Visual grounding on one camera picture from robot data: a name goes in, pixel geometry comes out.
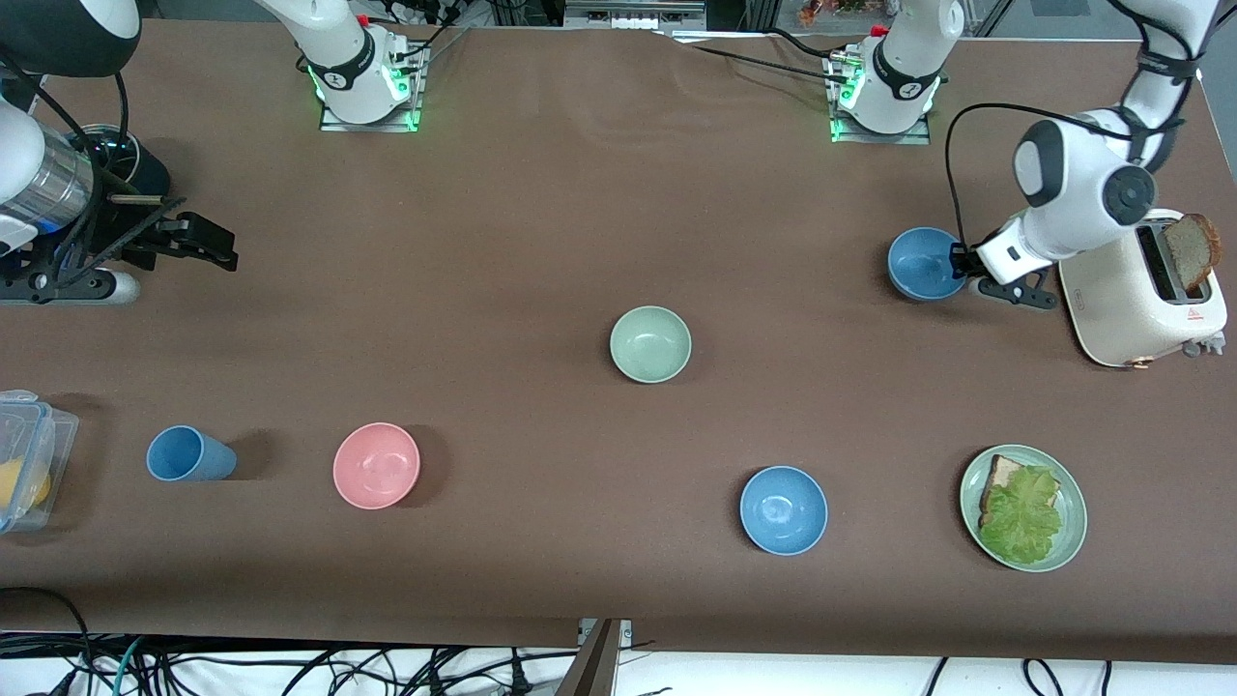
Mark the brown table cloth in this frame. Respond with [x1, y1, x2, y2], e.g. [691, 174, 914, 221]
[0, 19, 1237, 668]

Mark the dark brown bread slice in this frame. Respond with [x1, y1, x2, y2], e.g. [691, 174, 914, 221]
[1164, 213, 1223, 292]

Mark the yellow fruit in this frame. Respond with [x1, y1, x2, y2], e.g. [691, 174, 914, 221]
[0, 459, 52, 513]

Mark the clear plastic container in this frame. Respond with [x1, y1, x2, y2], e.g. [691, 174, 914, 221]
[0, 390, 80, 535]

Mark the green plate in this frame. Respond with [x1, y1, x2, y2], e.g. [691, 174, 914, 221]
[960, 445, 1088, 573]

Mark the teal cable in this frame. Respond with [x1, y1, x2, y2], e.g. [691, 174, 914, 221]
[108, 635, 148, 696]

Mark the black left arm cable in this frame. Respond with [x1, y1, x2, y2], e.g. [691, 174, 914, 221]
[944, 0, 1209, 254]

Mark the blue cup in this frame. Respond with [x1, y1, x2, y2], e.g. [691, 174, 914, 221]
[146, 425, 238, 482]

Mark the cream toaster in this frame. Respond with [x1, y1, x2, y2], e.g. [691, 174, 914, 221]
[1058, 208, 1229, 369]

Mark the green bowl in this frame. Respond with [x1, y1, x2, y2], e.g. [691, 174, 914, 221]
[609, 305, 693, 385]

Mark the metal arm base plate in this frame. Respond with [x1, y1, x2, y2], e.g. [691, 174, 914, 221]
[319, 39, 426, 134]
[828, 53, 934, 147]

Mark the blue bowl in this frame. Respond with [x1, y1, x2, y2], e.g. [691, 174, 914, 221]
[887, 227, 967, 302]
[739, 466, 829, 557]

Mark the green lettuce leaf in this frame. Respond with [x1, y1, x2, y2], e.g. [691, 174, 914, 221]
[979, 466, 1063, 566]

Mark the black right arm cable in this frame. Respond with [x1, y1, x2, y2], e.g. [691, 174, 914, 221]
[0, 58, 132, 283]

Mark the pale bread slice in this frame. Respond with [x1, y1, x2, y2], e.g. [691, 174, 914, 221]
[979, 454, 1027, 529]

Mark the pink bowl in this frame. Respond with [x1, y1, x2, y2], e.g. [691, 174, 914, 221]
[332, 422, 421, 510]

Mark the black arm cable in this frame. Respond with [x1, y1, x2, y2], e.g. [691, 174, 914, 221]
[944, 0, 1209, 254]
[0, 58, 132, 283]

